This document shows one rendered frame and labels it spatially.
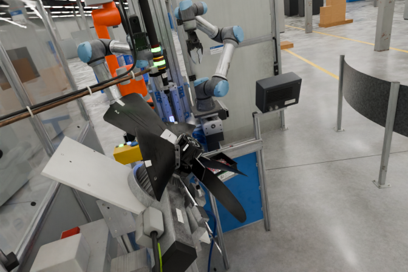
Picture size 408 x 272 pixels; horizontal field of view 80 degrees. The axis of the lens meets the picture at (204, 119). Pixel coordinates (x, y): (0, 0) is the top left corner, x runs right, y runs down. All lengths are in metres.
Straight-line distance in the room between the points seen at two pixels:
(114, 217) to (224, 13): 2.40
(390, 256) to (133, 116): 1.91
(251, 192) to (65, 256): 1.25
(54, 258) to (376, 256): 1.92
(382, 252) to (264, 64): 2.15
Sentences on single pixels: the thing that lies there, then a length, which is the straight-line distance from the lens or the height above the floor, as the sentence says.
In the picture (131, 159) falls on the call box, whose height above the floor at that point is 1.01.
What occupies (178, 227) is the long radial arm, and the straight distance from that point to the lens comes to 0.82.
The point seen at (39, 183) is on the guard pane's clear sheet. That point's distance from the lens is 1.49.
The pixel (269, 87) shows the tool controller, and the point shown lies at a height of 1.23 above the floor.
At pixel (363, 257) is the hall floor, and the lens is 2.19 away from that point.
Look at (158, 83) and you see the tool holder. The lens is 0.98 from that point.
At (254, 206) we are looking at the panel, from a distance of 2.02.
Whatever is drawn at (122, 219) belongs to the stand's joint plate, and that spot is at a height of 1.03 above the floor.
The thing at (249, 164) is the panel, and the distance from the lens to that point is 1.76.
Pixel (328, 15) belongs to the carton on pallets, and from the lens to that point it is 13.17.
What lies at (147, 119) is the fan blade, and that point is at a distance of 1.03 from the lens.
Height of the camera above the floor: 1.71
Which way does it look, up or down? 24 degrees down
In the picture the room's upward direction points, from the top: 12 degrees counter-clockwise
